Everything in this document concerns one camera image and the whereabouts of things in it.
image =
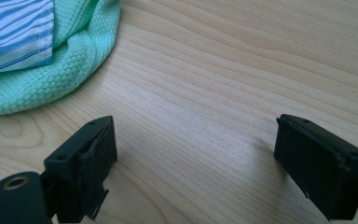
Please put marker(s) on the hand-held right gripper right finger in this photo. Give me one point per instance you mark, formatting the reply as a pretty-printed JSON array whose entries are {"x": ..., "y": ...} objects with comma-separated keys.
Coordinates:
[{"x": 320, "y": 168}]

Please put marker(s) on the blue striped white cloth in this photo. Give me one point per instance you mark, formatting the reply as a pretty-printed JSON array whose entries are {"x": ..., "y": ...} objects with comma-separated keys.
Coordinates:
[{"x": 12, "y": 34}]

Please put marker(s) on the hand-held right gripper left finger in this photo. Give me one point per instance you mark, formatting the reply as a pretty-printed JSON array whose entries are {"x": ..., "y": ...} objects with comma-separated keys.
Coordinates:
[{"x": 84, "y": 161}]

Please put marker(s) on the mint green knit cloth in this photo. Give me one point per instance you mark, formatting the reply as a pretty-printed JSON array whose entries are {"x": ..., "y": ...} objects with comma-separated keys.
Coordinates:
[{"x": 59, "y": 68}]

